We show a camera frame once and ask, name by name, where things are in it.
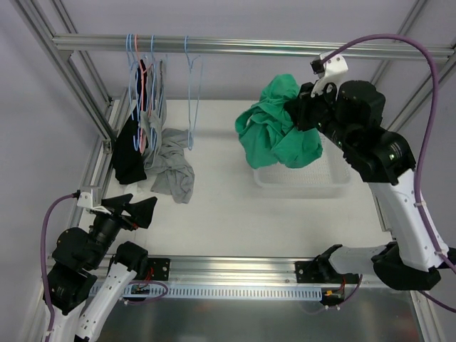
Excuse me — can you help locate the white perforated plastic basket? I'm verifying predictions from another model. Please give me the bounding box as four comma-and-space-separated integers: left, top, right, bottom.
253, 135, 351, 189

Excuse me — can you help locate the black left base bracket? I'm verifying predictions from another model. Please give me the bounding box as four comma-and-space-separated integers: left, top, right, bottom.
145, 257, 171, 281

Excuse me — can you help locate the black base bracket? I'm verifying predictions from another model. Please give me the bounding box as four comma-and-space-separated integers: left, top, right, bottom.
145, 257, 171, 281
294, 260, 360, 284

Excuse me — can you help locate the white slotted cable duct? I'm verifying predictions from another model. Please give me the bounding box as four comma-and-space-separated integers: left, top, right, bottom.
121, 284, 323, 301

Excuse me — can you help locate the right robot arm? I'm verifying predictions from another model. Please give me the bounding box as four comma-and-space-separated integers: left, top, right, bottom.
284, 81, 455, 291

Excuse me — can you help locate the front aluminium rail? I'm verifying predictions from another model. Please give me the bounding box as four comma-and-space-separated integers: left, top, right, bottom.
48, 254, 389, 288

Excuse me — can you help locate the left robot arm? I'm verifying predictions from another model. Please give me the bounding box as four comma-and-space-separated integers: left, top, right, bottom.
40, 190, 157, 341

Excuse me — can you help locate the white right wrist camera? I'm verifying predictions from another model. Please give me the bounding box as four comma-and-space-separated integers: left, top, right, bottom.
311, 53, 348, 98

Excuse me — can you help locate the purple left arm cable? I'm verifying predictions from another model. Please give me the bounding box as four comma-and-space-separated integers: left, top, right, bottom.
41, 192, 81, 342

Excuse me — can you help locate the black tank top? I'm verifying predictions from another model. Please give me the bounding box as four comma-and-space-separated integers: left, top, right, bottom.
112, 60, 146, 185

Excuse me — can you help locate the white cloth scrap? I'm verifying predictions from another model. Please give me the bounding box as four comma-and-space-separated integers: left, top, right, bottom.
124, 182, 143, 196

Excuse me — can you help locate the aluminium frame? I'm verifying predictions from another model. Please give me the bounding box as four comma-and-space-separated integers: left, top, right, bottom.
10, 0, 456, 342

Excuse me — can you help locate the grey tank top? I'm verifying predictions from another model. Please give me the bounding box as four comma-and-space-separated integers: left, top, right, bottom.
141, 59, 195, 204

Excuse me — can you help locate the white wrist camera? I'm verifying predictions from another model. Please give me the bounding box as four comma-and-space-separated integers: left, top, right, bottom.
311, 53, 348, 98
77, 186, 109, 214

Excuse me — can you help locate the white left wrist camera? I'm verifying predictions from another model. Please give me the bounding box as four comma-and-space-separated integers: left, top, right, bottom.
77, 186, 109, 214

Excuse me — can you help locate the black right base bracket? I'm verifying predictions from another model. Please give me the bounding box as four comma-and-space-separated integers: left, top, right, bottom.
294, 260, 360, 284

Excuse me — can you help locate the aluminium hanging rail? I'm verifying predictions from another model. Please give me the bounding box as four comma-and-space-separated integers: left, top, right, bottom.
51, 33, 456, 62

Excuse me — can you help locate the light blue wire hanger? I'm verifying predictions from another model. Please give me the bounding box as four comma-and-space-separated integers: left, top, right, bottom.
184, 36, 204, 151

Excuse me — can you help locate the green tank top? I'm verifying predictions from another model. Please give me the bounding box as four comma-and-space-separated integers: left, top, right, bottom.
234, 74, 323, 169

